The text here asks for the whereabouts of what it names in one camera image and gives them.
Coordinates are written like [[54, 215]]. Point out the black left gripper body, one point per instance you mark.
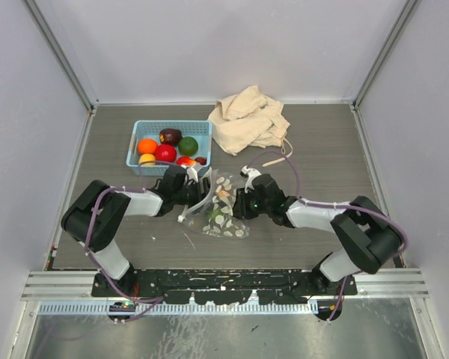
[[194, 195]]

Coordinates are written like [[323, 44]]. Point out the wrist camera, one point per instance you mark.
[[250, 174], [194, 172]]

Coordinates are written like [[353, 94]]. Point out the fake dark purple plum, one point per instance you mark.
[[201, 160]]

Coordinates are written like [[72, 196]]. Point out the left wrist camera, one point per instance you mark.
[[194, 172]]

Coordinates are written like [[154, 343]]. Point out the light blue perforated basket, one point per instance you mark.
[[198, 129]]

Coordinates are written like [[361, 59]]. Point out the fake dark purple eggplant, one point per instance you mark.
[[170, 136]]

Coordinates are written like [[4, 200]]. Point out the fake red pear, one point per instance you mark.
[[185, 161]]

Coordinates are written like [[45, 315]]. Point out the fake red pomegranate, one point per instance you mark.
[[165, 153]]

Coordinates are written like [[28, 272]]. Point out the fake yellow lemon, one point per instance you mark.
[[188, 146]]

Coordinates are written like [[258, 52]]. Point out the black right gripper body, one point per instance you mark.
[[251, 206]]

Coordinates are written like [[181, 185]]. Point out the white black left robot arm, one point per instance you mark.
[[94, 218]]

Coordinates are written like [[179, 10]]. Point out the fake yellow peach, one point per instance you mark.
[[147, 159]]

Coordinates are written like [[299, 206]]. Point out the fake green orange mango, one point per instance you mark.
[[220, 206]]

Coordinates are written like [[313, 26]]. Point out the clear zip top bag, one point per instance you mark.
[[194, 217]]

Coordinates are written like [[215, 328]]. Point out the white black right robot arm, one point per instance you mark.
[[368, 237]]

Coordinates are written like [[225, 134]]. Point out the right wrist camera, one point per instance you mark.
[[250, 174]]

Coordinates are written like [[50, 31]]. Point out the beige drawstring cloth bag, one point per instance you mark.
[[250, 119]]

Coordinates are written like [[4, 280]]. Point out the light blue cable duct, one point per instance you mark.
[[123, 308]]

